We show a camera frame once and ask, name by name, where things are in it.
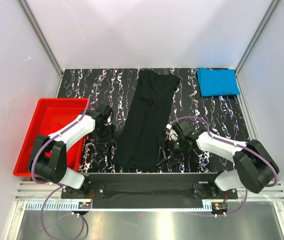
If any red plastic bin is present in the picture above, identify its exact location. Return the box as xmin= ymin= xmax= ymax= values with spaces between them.
xmin=13 ymin=98 xmax=87 ymax=177

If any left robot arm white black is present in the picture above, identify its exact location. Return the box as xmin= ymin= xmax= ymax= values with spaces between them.
xmin=28 ymin=103 xmax=115 ymax=198

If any red t shirt in bin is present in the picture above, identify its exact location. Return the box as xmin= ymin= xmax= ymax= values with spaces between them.
xmin=38 ymin=123 xmax=84 ymax=171

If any left aluminium frame post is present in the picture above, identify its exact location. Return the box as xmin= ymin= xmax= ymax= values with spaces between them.
xmin=16 ymin=0 xmax=64 ymax=76

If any white cable duct strip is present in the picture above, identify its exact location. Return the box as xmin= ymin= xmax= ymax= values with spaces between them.
xmin=26 ymin=200 xmax=212 ymax=212

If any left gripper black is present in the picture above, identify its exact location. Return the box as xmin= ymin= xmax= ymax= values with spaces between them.
xmin=94 ymin=123 xmax=116 ymax=150

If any folded blue t shirt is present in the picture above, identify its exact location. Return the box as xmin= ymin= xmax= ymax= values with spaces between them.
xmin=197 ymin=68 xmax=240 ymax=97

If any connector board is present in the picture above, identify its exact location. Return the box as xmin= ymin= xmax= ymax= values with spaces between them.
xmin=212 ymin=202 xmax=228 ymax=212
xmin=78 ymin=200 xmax=92 ymax=209

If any right connector board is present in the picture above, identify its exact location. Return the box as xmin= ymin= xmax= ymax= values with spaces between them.
xmin=212 ymin=202 xmax=228 ymax=212

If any aluminium frame post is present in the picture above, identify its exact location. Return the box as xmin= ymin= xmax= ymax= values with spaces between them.
xmin=16 ymin=0 xmax=64 ymax=76
xmin=234 ymin=0 xmax=282 ymax=75

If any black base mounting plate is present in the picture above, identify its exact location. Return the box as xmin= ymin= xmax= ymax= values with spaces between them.
xmin=61 ymin=173 xmax=238 ymax=211

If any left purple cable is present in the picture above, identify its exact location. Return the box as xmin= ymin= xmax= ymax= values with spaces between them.
xmin=30 ymin=94 xmax=94 ymax=238

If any left connector board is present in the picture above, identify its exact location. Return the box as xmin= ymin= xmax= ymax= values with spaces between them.
xmin=78 ymin=200 xmax=92 ymax=209

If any right aluminium frame post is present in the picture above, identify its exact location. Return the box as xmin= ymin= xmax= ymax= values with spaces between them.
xmin=234 ymin=0 xmax=282 ymax=75

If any black t shirt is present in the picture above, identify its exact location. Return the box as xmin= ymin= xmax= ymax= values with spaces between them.
xmin=112 ymin=70 xmax=180 ymax=172

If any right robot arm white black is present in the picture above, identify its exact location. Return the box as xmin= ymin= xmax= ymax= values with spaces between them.
xmin=160 ymin=117 xmax=280 ymax=198

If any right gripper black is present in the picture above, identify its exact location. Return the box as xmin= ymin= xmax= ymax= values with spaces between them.
xmin=156 ymin=137 xmax=188 ymax=168

